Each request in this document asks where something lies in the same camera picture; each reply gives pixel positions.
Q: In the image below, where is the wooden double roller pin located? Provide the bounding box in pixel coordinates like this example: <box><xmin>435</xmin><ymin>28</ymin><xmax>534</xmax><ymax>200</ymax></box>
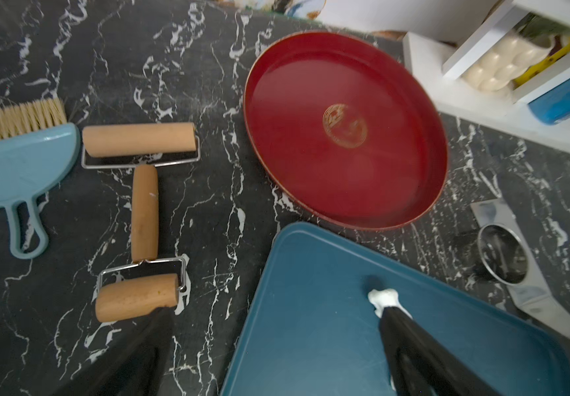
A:
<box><xmin>81</xmin><ymin>122</ymin><xmax>201</xmax><ymax>323</ymax></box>

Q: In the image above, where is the metal dough scraper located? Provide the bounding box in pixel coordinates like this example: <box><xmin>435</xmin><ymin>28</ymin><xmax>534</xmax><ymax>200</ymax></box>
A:
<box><xmin>461</xmin><ymin>198</ymin><xmax>570</xmax><ymax>339</ymax></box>

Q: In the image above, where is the light blue hand brush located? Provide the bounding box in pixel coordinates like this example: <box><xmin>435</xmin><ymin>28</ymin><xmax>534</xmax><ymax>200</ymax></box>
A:
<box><xmin>0</xmin><ymin>97</ymin><xmax>80</xmax><ymax>260</ymax></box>

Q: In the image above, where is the teal plastic tray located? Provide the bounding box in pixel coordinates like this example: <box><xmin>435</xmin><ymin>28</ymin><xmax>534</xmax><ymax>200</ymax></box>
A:
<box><xmin>222</xmin><ymin>222</ymin><xmax>570</xmax><ymax>395</ymax></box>

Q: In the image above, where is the white egg-shaped holder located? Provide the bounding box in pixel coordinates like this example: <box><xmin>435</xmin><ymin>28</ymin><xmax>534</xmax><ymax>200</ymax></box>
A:
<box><xmin>461</xmin><ymin>32</ymin><xmax>555</xmax><ymax>92</ymax></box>

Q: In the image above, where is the round metal cutter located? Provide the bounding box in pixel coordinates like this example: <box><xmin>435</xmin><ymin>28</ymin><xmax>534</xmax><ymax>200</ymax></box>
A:
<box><xmin>471</xmin><ymin>224</ymin><xmax>529</xmax><ymax>285</ymax></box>

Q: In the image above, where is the white tiered shelf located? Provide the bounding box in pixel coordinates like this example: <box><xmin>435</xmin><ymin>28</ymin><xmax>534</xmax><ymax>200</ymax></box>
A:
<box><xmin>403</xmin><ymin>1</ymin><xmax>570</xmax><ymax>153</ymax></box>

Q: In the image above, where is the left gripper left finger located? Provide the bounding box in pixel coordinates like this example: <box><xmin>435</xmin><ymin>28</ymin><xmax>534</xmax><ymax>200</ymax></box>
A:
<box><xmin>55</xmin><ymin>308</ymin><xmax>174</xmax><ymax>395</ymax></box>

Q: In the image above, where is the red round tray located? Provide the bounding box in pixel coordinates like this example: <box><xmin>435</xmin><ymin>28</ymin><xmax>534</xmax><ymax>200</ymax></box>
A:
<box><xmin>243</xmin><ymin>31</ymin><xmax>448</xmax><ymax>231</ymax></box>

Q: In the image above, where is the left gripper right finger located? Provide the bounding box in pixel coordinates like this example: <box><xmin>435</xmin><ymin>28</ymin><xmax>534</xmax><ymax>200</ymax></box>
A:
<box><xmin>379</xmin><ymin>307</ymin><xmax>499</xmax><ymax>395</ymax></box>

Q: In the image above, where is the white dough piece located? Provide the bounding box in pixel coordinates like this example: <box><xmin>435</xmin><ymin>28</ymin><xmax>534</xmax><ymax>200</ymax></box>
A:
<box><xmin>367</xmin><ymin>289</ymin><xmax>413</xmax><ymax>318</ymax></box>

